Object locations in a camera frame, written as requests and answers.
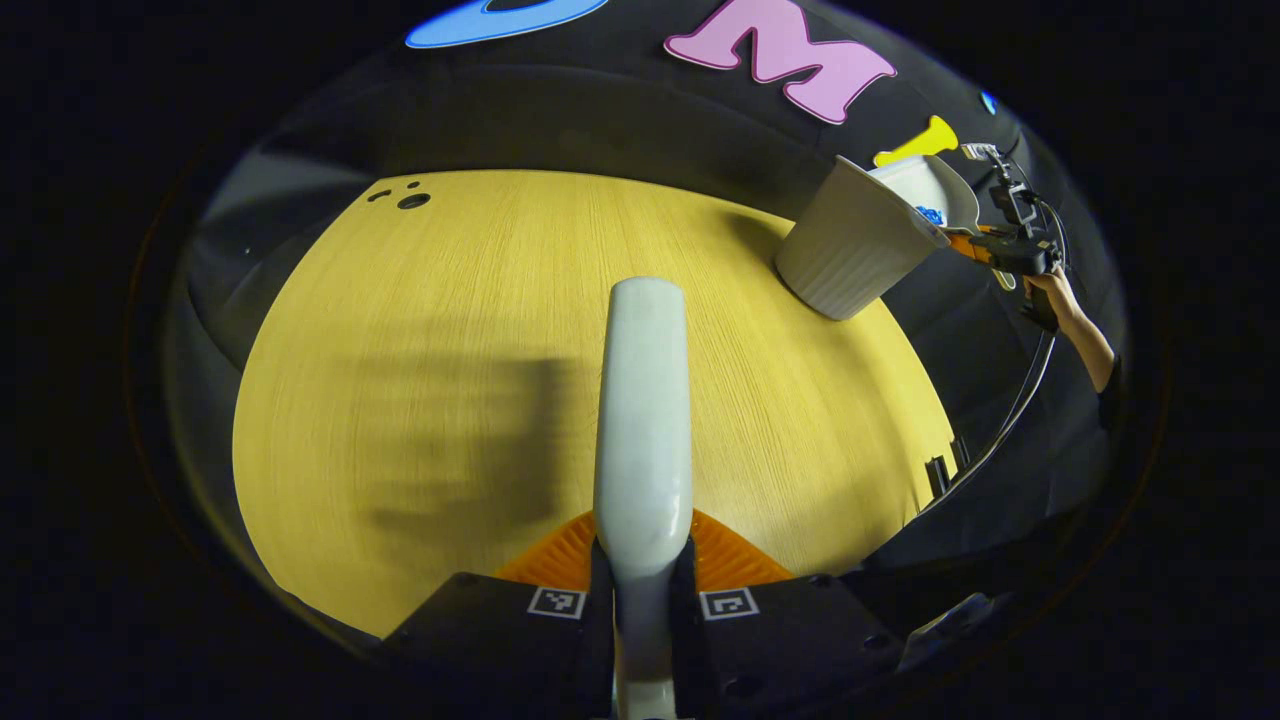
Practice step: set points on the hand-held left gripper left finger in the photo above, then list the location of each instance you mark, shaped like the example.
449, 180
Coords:
603, 640

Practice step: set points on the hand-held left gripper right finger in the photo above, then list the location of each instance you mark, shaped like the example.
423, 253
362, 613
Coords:
685, 640

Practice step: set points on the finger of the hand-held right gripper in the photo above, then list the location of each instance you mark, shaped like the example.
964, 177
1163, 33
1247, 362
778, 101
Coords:
972, 248

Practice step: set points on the blue paper scrap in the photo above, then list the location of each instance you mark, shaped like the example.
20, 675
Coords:
930, 215

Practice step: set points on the white plastic dustpan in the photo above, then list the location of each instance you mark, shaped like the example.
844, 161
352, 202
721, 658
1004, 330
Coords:
945, 185

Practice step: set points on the white ribbed garbage bin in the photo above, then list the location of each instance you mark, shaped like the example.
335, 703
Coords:
850, 260

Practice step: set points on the small white broom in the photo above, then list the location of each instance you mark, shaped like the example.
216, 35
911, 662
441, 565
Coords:
645, 420

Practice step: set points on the black desk edge clamp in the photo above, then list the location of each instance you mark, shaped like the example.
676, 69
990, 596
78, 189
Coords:
945, 470

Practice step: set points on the black backdrop cloth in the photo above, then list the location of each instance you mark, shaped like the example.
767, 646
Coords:
650, 120

